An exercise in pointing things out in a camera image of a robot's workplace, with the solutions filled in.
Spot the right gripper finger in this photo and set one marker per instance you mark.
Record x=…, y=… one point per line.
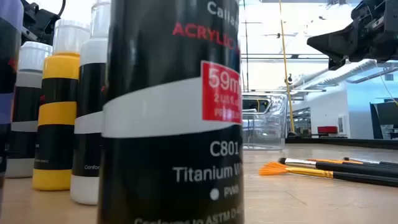
x=335, y=63
x=335, y=42

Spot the clear plastic bin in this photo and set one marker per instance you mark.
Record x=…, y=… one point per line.
x=264, y=124

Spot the thin paintbrush gold ferrule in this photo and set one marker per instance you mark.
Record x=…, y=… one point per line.
x=335, y=161

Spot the thin paintbrush silver ferrule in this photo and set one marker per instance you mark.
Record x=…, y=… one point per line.
x=367, y=161

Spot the paintbrush black bristles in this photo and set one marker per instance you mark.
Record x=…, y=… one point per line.
x=357, y=169

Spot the white acrylic paint bottle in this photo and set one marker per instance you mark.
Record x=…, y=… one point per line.
x=88, y=124
x=171, y=109

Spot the fan paintbrush orange bristles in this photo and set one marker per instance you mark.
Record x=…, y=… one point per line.
x=311, y=172

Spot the grey acrylic paint bottle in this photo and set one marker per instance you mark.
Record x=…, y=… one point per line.
x=26, y=102

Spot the purple acrylic paint bottle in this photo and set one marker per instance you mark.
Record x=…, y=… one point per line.
x=7, y=105

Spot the yellow acrylic paint bottle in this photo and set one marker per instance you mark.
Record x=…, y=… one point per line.
x=57, y=112

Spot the black monitor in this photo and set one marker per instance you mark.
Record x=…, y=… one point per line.
x=384, y=118

